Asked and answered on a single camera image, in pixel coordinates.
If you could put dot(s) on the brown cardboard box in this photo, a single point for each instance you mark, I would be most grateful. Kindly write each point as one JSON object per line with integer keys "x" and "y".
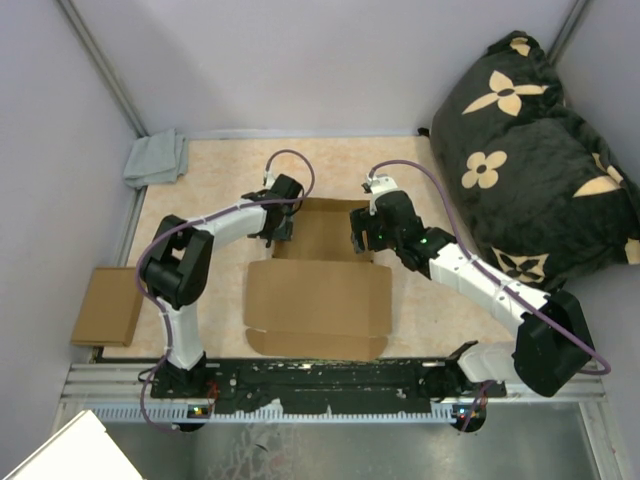
{"x": 316, "y": 297}

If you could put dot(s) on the aluminium frame rail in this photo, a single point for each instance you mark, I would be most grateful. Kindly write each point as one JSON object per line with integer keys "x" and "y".
{"x": 121, "y": 393}

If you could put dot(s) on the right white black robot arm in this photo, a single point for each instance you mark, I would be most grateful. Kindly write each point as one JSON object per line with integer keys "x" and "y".
{"x": 551, "y": 340}

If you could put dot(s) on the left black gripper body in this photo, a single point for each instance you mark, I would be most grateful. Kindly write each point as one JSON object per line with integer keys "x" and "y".
{"x": 284, "y": 231}

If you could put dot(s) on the grey folded cloth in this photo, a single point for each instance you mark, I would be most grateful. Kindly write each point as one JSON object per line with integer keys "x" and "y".
{"x": 158, "y": 159}

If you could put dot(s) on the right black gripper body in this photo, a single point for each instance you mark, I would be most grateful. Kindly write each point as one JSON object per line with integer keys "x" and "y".
{"x": 377, "y": 236}

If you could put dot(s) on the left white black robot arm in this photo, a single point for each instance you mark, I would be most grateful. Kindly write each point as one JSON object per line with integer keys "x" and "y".
{"x": 173, "y": 270}

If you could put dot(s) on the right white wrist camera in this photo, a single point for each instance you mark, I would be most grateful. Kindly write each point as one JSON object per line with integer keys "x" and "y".
{"x": 377, "y": 185}

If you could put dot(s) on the black floral pillow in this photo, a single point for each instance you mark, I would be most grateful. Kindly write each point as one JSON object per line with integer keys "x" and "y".
{"x": 538, "y": 188}

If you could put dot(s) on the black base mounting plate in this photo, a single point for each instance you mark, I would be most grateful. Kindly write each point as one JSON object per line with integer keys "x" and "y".
{"x": 383, "y": 386}

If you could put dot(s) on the small folded cardboard box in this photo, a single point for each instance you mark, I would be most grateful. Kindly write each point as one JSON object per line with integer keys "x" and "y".
{"x": 110, "y": 309}

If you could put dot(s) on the white board corner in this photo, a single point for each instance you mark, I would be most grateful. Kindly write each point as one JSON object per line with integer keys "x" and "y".
{"x": 81, "y": 449}

